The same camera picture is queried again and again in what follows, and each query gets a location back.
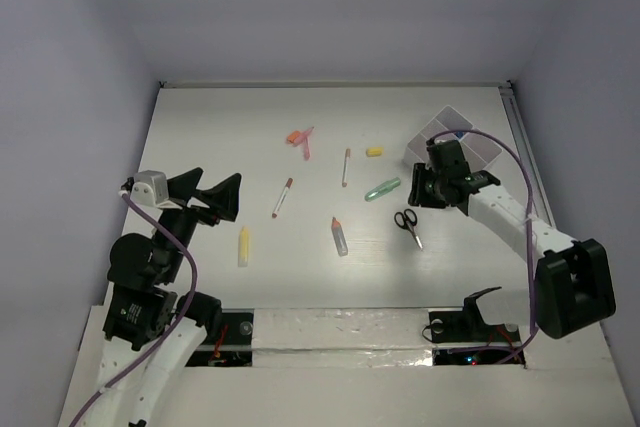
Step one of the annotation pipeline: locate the white brown-capped marker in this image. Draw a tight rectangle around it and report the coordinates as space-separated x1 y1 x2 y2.
341 148 351 188
271 177 294 219

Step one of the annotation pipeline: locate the pink highlighter pen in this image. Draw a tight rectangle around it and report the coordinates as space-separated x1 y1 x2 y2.
299 127 314 161

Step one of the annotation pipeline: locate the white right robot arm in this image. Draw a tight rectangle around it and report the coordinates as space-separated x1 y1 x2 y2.
408 140 616 339

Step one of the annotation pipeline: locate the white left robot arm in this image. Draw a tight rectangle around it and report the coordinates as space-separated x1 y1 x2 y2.
70 167 242 426

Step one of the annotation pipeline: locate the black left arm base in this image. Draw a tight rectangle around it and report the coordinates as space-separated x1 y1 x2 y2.
186 310 254 367

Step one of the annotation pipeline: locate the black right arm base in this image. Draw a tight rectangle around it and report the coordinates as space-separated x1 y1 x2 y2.
421 287 521 366

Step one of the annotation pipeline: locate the green correction tape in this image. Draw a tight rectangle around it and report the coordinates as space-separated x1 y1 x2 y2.
364 177 402 202

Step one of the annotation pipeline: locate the white divided organizer tray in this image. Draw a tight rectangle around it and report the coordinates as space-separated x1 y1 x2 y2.
403 105 503 172

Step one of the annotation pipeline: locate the yellow highlighter pen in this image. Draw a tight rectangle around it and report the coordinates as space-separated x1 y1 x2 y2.
237 226 250 267

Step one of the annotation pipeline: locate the yellow highlighter cap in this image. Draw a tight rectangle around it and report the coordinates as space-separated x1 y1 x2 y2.
366 147 384 157

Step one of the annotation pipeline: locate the grey orange-tip marker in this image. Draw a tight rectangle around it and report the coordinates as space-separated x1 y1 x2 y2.
331 217 349 257

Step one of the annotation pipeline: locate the orange marker cap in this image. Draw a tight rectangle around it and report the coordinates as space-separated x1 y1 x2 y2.
286 131 300 144

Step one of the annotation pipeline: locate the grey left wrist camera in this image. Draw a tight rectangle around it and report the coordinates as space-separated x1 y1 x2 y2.
119 170 179 209

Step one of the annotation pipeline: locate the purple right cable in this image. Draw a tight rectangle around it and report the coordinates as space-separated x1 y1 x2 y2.
424 129 541 366

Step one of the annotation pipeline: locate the aluminium rail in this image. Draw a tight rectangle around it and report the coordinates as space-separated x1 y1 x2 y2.
499 83 556 227

